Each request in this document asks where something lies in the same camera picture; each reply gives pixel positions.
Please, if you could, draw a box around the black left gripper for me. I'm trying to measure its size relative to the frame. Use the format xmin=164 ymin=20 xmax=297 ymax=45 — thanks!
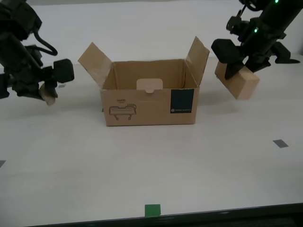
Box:
xmin=0 ymin=58 xmax=75 ymax=102

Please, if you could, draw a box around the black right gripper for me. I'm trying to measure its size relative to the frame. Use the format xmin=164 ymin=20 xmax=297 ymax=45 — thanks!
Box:
xmin=211 ymin=17 xmax=292 ymax=80

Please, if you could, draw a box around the speckled beige rock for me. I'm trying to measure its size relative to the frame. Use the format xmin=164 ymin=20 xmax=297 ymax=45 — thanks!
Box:
xmin=38 ymin=83 xmax=56 ymax=106

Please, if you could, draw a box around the light wooden block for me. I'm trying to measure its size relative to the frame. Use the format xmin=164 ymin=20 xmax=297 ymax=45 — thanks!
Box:
xmin=214 ymin=61 xmax=260 ymax=100

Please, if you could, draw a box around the open brown cardboard box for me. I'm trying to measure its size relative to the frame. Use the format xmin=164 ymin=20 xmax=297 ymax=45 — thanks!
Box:
xmin=78 ymin=36 xmax=210 ymax=127

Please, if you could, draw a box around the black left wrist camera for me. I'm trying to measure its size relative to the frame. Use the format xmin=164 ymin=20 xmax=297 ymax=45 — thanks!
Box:
xmin=23 ymin=44 xmax=44 ymax=69

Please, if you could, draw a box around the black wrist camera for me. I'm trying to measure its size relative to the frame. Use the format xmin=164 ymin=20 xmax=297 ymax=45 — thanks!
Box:
xmin=226 ymin=15 xmax=249 ymax=43
xmin=23 ymin=44 xmax=44 ymax=69

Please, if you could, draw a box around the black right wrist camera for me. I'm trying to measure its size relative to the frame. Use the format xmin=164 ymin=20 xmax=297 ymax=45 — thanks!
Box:
xmin=226 ymin=15 xmax=249 ymax=43

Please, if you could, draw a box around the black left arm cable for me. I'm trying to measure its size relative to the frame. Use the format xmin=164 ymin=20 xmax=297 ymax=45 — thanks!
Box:
xmin=33 ymin=30 xmax=59 ymax=57

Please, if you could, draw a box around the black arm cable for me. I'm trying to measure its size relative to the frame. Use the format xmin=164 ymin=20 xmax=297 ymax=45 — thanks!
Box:
xmin=33 ymin=30 xmax=59 ymax=57
xmin=237 ymin=0 xmax=250 ymax=17

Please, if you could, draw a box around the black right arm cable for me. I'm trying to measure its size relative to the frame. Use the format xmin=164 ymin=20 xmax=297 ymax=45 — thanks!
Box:
xmin=237 ymin=0 xmax=250 ymax=17

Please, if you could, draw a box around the white wall raceway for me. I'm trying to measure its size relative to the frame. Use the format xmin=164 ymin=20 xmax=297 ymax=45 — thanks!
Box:
xmin=26 ymin=0 xmax=240 ymax=5

